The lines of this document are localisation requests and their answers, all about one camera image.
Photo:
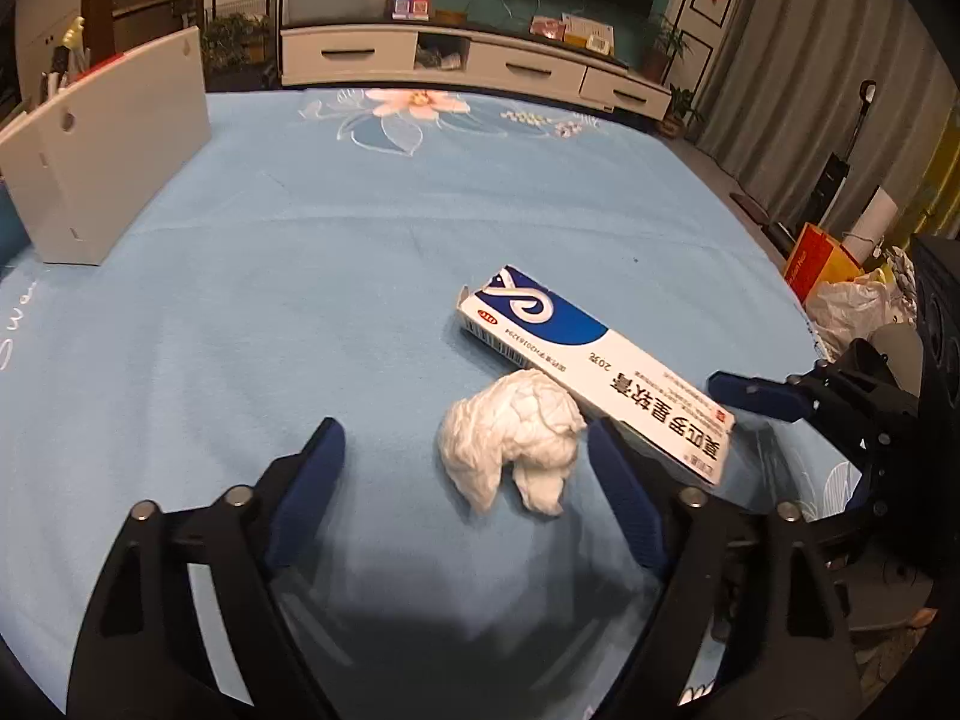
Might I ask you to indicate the white cardboard box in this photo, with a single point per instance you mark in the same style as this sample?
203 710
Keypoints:
112 150

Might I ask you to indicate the black upright vacuum cleaner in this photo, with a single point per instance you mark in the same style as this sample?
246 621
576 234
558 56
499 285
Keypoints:
836 180

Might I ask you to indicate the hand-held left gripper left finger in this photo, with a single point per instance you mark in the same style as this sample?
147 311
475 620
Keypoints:
307 495

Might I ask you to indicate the tall potted plant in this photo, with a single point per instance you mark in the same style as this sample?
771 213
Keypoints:
664 45

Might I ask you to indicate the grey curtain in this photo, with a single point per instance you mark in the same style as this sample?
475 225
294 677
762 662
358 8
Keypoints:
810 52

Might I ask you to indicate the red snack packet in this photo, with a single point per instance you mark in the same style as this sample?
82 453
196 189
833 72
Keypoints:
547 26

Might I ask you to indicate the white tissue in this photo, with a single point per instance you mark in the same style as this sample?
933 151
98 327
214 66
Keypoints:
510 435

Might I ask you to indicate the white TV cabinet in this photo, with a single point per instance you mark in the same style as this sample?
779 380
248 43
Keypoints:
375 52

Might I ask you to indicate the blue and white medicine box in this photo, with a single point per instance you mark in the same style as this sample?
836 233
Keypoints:
570 330

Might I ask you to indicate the white and yellow box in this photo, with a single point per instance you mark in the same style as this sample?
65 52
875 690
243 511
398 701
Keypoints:
589 34

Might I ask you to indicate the white plastic bag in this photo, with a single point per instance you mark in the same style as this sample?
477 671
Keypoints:
855 307

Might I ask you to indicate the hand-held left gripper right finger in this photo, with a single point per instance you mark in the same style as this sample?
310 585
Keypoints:
622 495

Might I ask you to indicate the blue floral blanket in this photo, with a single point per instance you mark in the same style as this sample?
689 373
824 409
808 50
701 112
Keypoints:
300 277

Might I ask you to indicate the black speaker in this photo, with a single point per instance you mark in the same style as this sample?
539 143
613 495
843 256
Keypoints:
937 300

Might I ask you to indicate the small potted plant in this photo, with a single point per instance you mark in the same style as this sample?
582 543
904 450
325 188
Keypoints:
682 112

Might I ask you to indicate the red and yellow paper bag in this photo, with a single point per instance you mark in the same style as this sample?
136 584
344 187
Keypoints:
817 262

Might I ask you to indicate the white paper roll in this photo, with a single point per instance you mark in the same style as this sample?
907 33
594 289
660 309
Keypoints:
870 221

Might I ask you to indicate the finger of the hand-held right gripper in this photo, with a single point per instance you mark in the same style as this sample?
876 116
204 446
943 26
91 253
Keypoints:
836 532
750 394

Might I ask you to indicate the bushy potted plant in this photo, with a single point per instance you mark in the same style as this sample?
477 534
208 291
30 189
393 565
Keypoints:
232 41

